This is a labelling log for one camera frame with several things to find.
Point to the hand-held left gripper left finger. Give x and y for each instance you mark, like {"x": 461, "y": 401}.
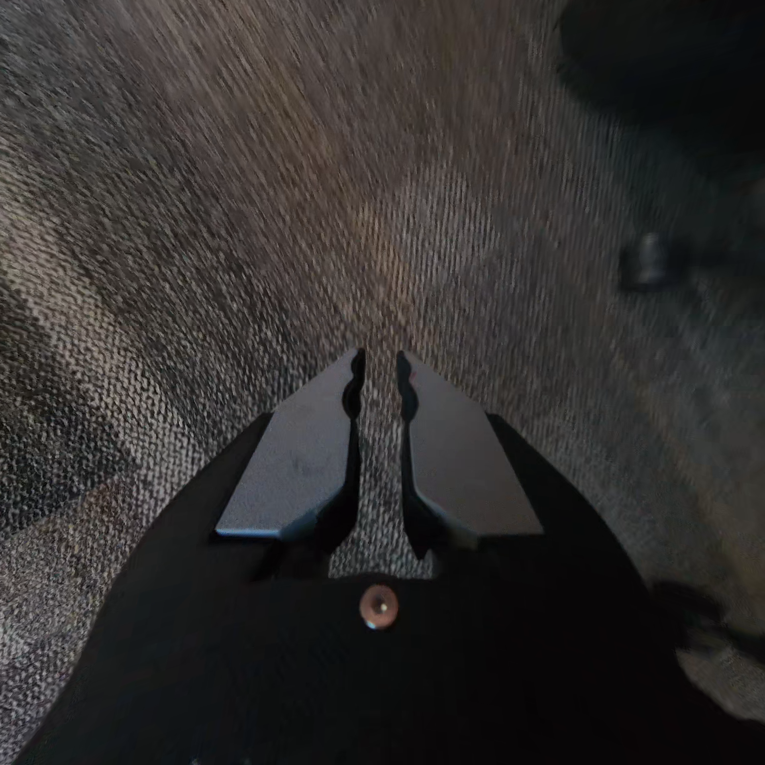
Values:
{"x": 296, "y": 466}

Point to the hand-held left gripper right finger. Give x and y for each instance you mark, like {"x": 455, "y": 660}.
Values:
{"x": 463, "y": 466}

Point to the grey woven fabric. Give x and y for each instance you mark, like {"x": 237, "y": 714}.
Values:
{"x": 239, "y": 209}

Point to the small grey blurred object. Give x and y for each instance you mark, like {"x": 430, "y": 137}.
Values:
{"x": 648, "y": 266}

